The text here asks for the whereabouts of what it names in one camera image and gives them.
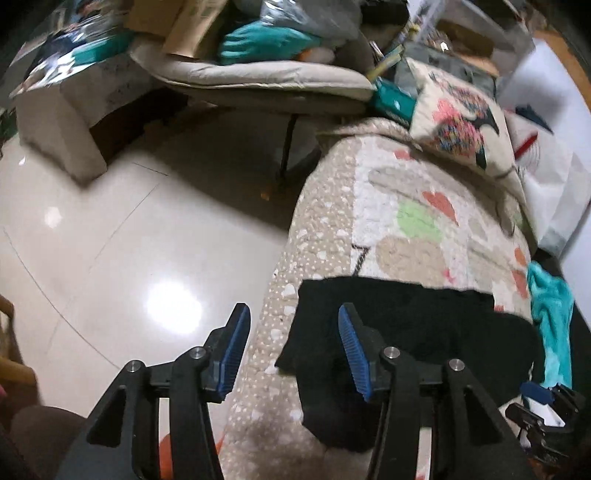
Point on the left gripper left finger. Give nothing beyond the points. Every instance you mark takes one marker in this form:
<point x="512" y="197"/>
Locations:
<point x="119" y="439"/>

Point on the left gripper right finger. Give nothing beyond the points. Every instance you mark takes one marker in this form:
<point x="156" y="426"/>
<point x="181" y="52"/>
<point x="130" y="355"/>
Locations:
<point x="437" y="420"/>

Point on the black pants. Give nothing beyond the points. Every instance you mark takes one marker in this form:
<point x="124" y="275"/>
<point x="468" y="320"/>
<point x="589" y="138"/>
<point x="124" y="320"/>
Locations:
<point x="502" y="350"/>

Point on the teal fleece blanket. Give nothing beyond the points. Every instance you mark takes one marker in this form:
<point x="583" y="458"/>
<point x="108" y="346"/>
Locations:
<point x="552" y="306"/>

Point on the heart pattern quilt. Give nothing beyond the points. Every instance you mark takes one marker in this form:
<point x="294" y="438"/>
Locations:
<point x="377" y="207"/>

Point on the white paper shopping bag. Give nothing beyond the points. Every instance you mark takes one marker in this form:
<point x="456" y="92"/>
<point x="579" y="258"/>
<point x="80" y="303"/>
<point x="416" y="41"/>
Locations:
<point x="555" y="182"/>

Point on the floral lady print pillow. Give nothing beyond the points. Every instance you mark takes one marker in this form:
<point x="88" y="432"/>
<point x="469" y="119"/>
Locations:
<point x="459" y="122"/>

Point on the white storage box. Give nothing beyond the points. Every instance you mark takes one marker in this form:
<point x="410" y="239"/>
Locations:
<point x="55" y="115"/>

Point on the teal wipes packet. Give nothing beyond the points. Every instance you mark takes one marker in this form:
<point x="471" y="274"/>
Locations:
<point x="393" y="103"/>

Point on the beige cushion pad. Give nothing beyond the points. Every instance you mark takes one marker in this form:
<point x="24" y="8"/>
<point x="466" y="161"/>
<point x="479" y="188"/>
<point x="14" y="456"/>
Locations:
<point x="288" y="87"/>

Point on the brown cardboard boxes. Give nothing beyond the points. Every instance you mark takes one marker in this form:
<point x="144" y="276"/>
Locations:
<point x="189" y="29"/>

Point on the teal cloth on cushion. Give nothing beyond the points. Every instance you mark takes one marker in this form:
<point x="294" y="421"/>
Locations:
<point x="258" y="42"/>

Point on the clear plastic bag bundle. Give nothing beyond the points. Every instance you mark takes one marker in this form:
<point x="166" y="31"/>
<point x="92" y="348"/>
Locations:
<point x="328" y="19"/>

